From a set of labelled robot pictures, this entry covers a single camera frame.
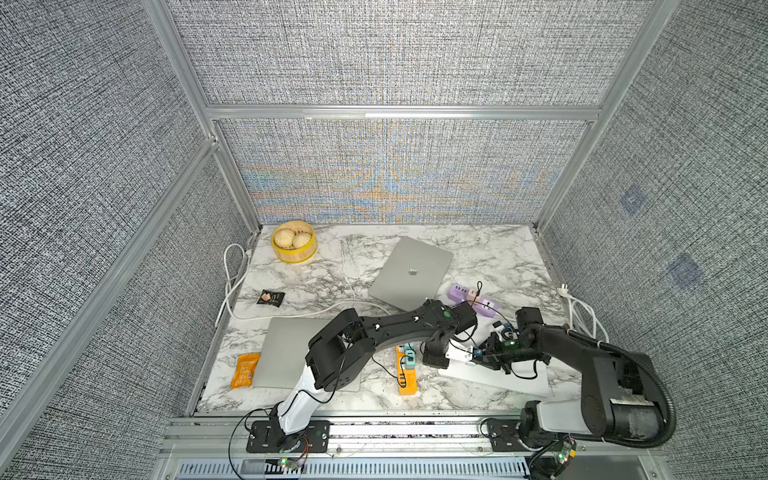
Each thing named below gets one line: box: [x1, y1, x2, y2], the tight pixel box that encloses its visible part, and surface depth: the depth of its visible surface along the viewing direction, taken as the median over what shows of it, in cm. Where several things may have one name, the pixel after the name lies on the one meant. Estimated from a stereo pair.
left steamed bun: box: [274, 228, 295, 249], surface depth 112 cm
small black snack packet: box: [256, 289, 285, 308], surface depth 99 cm
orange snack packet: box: [230, 352, 261, 389], surface depth 85 cm
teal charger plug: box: [404, 342, 416, 369], surface depth 81 cm
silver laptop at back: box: [368, 236, 454, 312], surface depth 109 cm
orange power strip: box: [396, 346, 418, 396], surface depth 82 cm
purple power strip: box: [448, 284, 499, 317], surface depth 97 cm
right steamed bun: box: [292, 233, 311, 248], surface depth 109 cm
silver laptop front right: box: [438, 360, 550, 397], surface depth 81 cm
